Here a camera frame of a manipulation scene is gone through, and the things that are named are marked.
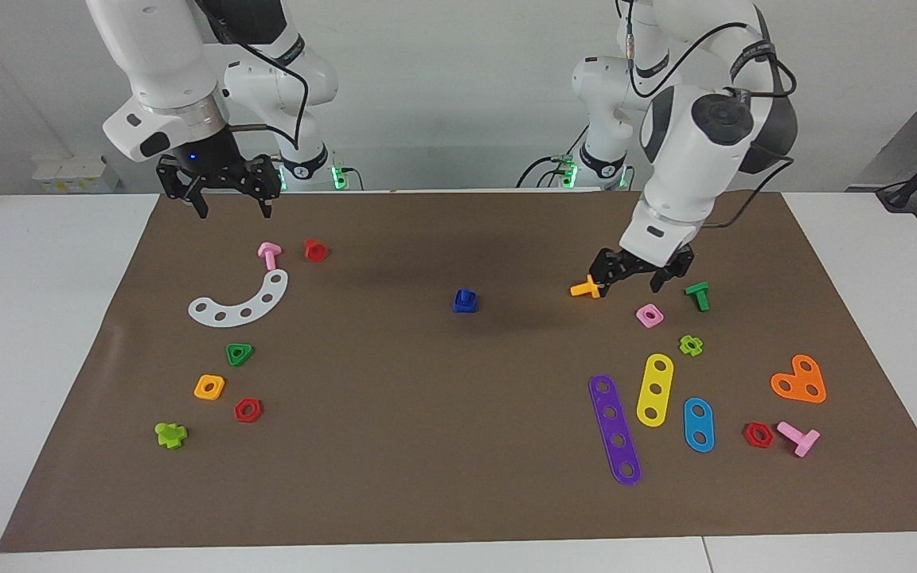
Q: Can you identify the yellow three-hole plate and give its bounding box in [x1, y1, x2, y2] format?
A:
[636, 353, 675, 428]

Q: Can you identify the white curved five-hole plate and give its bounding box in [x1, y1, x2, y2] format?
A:
[188, 269, 290, 328]

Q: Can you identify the white power strip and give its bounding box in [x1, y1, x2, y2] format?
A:
[31, 155, 121, 194]

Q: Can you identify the purple four-hole strip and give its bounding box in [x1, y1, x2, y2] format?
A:
[588, 374, 642, 486]

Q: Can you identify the blue two-hole plate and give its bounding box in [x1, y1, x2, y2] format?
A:
[683, 397, 716, 454]

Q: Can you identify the orange heart-shaped plate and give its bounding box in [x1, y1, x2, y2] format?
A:
[770, 354, 827, 404]

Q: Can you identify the brown paper mat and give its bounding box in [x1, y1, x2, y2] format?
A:
[0, 189, 917, 553]

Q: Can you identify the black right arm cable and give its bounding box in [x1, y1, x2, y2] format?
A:
[216, 32, 313, 172]

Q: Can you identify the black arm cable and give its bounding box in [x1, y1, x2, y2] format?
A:
[216, 32, 313, 172]
[624, 0, 798, 232]

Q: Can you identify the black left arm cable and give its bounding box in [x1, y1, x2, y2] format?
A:
[624, 0, 798, 232]

